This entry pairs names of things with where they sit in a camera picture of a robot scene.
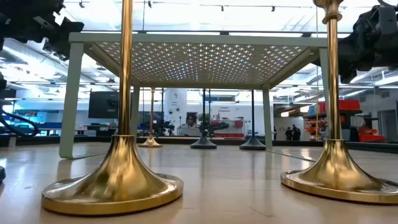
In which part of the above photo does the white pillar with dome cameras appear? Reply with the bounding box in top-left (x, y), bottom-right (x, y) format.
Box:
top-left (164, 88), bottom-right (188, 137)

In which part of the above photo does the pale green perforated metal stand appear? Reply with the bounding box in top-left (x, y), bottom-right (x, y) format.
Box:
top-left (58, 32), bottom-right (331, 159)

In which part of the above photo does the gold candlestick holder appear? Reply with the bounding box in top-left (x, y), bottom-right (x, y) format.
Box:
top-left (280, 0), bottom-right (398, 205)
top-left (41, 0), bottom-right (184, 216)
top-left (139, 88), bottom-right (164, 148)

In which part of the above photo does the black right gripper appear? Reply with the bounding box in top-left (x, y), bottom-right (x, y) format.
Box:
top-left (313, 0), bottom-right (398, 84)

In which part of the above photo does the black corrugated cable hose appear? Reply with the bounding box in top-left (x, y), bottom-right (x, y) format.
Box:
top-left (0, 108), bottom-right (40, 138)

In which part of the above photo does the black computer monitor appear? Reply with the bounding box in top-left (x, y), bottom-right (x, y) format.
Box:
top-left (88, 91), bottom-right (121, 119)

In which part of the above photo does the red storage bin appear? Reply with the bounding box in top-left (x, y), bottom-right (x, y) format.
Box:
top-left (318, 99), bottom-right (361, 112)
top-left (359, 129), bottom-right (386, 143)

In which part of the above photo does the black candlestick holder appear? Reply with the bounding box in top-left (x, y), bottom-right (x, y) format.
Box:
top-left (239, 90), bottom-right (267, 151)
top-left (190, 88), bottom-right (218, 150)

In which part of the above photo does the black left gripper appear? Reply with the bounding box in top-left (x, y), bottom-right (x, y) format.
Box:
top-left (0, 0), bottom-right (85, 62)

